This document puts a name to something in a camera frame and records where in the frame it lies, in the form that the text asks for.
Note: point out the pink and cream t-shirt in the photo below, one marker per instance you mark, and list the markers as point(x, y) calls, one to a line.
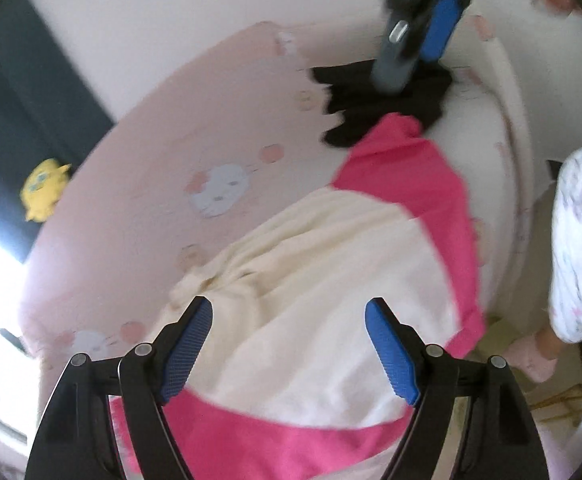
point(321, 285)

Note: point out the yellow plush toy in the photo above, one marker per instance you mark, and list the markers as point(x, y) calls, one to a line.
point(46, 185)

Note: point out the dark curtain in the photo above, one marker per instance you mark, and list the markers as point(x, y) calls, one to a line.
point(21, 110)

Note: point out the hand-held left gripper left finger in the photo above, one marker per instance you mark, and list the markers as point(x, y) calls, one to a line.
point(186, 350)

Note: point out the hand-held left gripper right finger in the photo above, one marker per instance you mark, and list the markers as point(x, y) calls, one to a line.
point(391, 355)

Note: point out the pink slipper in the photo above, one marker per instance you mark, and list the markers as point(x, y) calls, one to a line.
point(533, 362)

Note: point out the pink printed blanket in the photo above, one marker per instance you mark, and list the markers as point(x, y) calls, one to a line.
point(171, 150)

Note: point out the person's leg in patterned pyjamas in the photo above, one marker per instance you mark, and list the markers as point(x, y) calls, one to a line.
point(581, 240)

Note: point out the folded black garment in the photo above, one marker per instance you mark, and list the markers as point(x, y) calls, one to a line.
point(361, 110)

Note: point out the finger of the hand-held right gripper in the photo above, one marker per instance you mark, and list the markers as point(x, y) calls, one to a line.
point(438, 30)
point(396, 60)

